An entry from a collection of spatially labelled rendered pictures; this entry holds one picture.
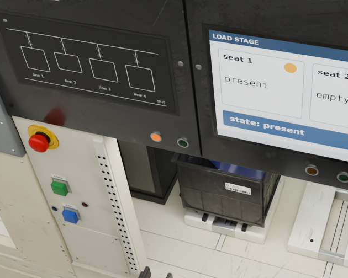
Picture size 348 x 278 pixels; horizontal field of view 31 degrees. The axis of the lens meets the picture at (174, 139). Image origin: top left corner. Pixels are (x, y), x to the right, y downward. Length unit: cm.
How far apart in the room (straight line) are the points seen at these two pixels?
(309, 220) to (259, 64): 79
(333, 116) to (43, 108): 53
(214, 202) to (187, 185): 8
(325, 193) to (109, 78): 81
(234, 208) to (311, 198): 23
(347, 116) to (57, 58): 47
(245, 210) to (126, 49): 66
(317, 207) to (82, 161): 66
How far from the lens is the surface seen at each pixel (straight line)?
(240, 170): 165
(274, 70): 90
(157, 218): 168
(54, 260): 168
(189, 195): 155
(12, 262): 183
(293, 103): 93
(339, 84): 89
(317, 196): 167
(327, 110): 92
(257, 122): 98
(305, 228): 161
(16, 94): 119
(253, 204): 149
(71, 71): 107
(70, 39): 102
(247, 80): 92
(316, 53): 86
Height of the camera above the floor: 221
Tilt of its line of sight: 46 degrees down
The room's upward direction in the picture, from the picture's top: 9 degrees counter-clockwise
